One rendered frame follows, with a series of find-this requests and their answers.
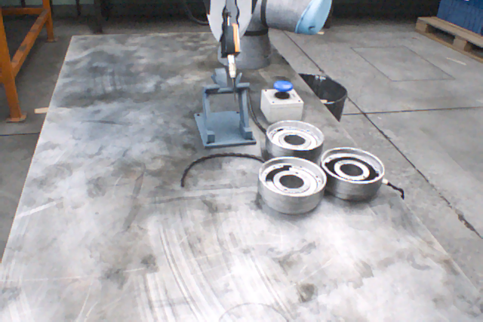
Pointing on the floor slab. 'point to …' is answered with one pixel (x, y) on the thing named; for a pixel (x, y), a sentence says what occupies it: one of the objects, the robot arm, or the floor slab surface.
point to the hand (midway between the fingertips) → (229, 35)
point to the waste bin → (327, 92)
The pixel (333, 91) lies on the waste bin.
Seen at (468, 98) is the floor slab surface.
